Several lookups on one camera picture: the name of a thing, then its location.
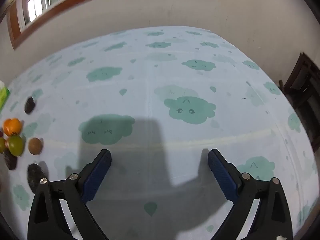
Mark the small orange mandarin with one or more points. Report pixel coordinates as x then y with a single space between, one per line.
12 126

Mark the green tissue pack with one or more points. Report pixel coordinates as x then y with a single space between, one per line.
3 95

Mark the dark wooden chair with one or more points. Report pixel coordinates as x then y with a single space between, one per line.
302 80

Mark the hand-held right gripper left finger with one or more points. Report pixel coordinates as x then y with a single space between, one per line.
96 177

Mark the wooden framed window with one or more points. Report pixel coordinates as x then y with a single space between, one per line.
32 7

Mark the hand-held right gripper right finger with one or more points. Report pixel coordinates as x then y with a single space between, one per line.
222 178

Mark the cloud print tablecloth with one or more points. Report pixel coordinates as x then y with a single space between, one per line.
160 80

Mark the green tomato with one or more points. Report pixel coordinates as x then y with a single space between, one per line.
17 144

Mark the dark round fruit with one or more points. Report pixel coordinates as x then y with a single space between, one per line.
35 177
11 161
29 105

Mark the brown round fruit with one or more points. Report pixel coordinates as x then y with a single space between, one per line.
35 145

